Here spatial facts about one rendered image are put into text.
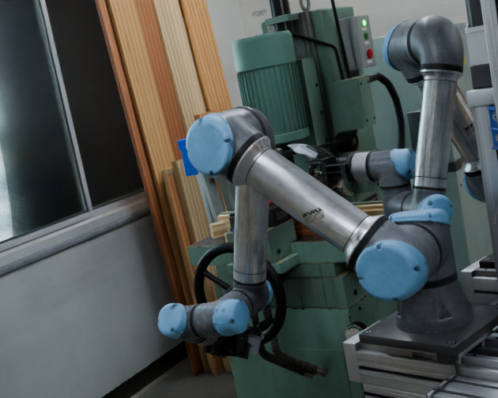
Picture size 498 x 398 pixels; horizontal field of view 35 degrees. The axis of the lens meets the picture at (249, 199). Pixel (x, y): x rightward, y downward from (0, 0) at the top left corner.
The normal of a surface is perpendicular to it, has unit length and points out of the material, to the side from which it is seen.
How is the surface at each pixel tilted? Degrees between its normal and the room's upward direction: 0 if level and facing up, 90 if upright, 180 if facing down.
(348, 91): 90
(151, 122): 87
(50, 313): 90
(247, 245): 95
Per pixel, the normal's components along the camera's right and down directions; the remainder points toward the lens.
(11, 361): 0.85, -0.08
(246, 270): -0.16, 0.28
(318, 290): -0.54, 0.24
